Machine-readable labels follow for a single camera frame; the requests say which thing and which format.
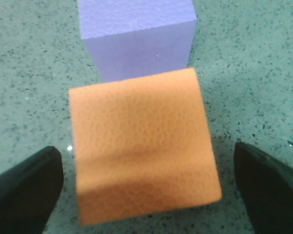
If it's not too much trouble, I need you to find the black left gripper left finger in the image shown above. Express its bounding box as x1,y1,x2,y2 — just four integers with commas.
0,146,64,234

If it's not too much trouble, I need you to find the orange foam cube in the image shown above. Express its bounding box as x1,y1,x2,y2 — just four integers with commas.
69,68,222,226

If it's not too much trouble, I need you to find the purple foam cube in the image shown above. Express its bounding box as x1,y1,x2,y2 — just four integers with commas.
78,0,197,82

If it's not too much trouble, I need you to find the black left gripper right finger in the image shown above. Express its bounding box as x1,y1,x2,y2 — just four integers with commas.
234,142,293,234

